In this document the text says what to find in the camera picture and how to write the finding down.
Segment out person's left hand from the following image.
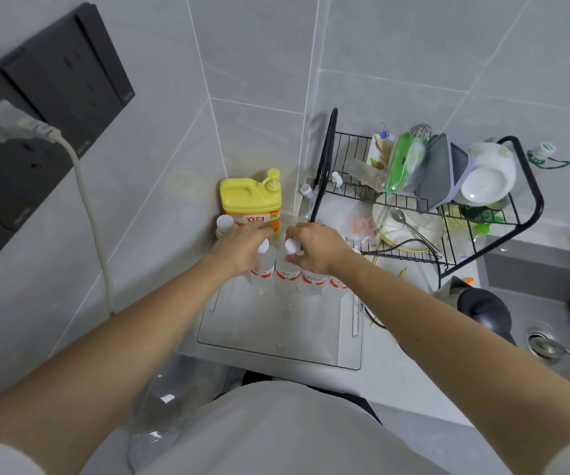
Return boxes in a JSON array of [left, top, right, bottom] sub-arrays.
[[209, 223, 276, 280]]

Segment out person's right hand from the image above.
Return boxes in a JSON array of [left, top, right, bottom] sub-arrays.
[[285, 222, 361, 278]]

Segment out person's left forearm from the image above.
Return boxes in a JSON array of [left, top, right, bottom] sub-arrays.
[[0, 253, 249, 458]]

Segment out person's right forearm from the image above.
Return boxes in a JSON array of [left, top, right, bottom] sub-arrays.
[[335, 252, 570, 458]]

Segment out yellow detergent pump bottle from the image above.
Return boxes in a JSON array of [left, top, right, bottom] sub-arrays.
[[220, 168, 283, 238]]

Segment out orange print plastic wrapper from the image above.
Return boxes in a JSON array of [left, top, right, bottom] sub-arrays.
[[350, 212, 376, 239]]

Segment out clear empty plastic bottle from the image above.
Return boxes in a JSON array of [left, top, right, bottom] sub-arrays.
[[346, 159, 390, 191]]

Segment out clear plastic drain tray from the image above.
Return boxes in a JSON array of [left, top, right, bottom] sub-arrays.
[[195, 279, 366, 372]]

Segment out metal spoon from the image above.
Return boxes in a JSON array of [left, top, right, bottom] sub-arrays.
[[389, 207, 440, 252]]

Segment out clipped food packet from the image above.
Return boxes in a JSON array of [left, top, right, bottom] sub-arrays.
[[367, 124, 396, 170]]

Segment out green plastic packet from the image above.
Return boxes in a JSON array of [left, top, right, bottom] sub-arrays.
[[385, 132, 428, 194]]

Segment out large grey cutting board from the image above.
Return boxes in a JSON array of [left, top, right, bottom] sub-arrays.
[[415, 133, 454, 211]]

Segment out small grey cutting board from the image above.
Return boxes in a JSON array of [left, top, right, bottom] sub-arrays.
[[450, 142, 472, 194]]

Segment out green plastic utensil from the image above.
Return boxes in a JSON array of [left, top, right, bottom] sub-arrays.
[[458, 203, 509, 236]]

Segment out white bowl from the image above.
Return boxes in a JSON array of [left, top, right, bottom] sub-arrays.
[[459, 142, 518, 206]]

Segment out clear plastic bag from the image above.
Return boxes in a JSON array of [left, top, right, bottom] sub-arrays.
[[126, 353, 246, 475]]

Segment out person's white shirt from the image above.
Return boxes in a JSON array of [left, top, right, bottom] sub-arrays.
[[0, 380, 570, 475]]

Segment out grey sink basin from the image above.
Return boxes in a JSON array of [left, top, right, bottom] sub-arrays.
[[480, 220, 570, 421]]

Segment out metal sink drain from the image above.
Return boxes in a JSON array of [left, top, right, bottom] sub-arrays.
[[526, 328, 564, 365]]

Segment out white power plug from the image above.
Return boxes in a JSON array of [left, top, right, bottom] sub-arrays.
[[0, 100, 60, 144]]

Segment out black wire dish rack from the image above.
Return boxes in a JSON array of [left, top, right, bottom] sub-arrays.
[[309, 108, 545, 292]]

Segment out white power cable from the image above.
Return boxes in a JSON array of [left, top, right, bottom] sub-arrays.
[[52, 133, 116, 317]]

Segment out white green wall hook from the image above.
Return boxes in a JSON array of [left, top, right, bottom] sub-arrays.
[[527, 141, 570, 170]]

